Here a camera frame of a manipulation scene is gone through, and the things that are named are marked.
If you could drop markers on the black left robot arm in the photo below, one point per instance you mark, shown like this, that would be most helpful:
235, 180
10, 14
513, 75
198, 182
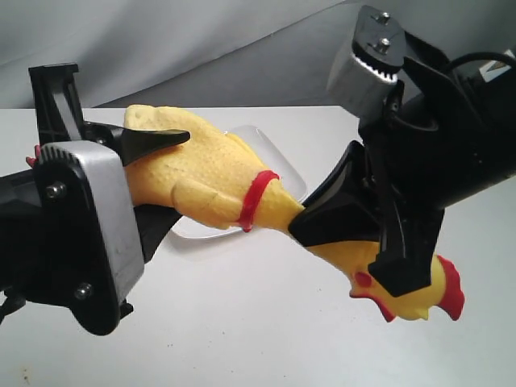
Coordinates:
22, 234

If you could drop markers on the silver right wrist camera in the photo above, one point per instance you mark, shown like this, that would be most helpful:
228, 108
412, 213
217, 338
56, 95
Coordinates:
365, 68

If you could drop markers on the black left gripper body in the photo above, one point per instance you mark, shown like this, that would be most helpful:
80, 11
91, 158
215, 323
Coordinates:
60, 119

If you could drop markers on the grey backdrop cloth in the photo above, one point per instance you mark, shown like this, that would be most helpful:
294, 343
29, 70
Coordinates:
177, 53

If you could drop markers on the white square plate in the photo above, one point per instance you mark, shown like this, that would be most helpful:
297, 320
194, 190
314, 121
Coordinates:
276, 168

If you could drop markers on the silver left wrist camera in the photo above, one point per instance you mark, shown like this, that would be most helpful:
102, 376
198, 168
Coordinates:
99, 259

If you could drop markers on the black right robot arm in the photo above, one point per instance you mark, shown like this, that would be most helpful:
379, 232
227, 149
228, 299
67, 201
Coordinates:
486, 77

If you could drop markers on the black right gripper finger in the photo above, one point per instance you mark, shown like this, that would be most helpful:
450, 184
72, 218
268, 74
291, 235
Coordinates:
341, 208

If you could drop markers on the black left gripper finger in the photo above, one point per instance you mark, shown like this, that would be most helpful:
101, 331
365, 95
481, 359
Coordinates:
132, 145
154, 223

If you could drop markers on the yellow rubber chicken toy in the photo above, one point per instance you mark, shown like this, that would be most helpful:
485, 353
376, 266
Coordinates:
206, 178

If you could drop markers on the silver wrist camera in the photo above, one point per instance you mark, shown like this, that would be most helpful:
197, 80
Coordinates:
99, 259
365, 68

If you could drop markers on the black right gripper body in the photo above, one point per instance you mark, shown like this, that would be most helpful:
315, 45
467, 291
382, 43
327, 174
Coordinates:
425, 155

